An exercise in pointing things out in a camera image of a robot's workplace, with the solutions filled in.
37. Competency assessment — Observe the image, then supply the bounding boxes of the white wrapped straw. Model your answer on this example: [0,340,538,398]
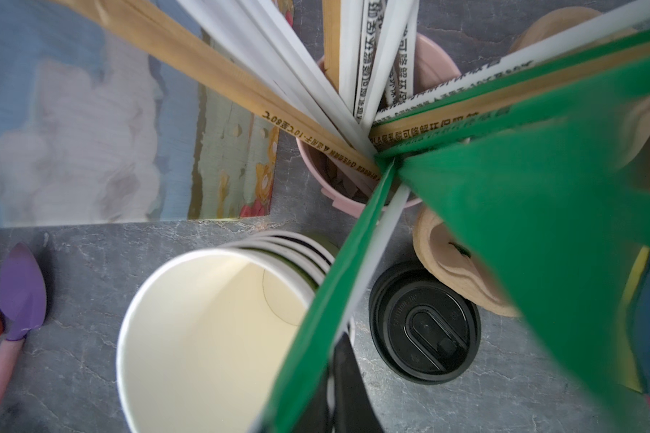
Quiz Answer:
[180,1,376,159]

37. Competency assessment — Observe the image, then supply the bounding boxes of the stack of paper cups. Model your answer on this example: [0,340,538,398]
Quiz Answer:
[116,230,338,432]

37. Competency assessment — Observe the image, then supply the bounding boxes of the brown wrapped straw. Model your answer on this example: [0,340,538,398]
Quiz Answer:
[61,1,380,180]

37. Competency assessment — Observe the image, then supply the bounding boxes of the purple pink garden trowel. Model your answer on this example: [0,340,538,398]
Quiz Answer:
[0,243,47,404]

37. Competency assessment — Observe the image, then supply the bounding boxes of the pink straw holder cup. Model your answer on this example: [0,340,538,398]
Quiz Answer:
[296,34,460,218]

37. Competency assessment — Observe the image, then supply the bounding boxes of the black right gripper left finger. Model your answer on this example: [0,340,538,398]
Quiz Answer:
[292,373,332,433]

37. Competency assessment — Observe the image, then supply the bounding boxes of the green wrapped straw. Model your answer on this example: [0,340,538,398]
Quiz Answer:
[261,161,397,432]

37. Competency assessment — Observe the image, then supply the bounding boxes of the brown pulp cup carrier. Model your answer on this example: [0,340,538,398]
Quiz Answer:
[413,6,650,317]

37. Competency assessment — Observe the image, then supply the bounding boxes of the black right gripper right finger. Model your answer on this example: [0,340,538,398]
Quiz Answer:
[332,334,384,432]

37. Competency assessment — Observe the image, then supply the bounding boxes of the illustrated paper bag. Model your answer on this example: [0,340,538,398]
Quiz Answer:
[0,1,279,227]

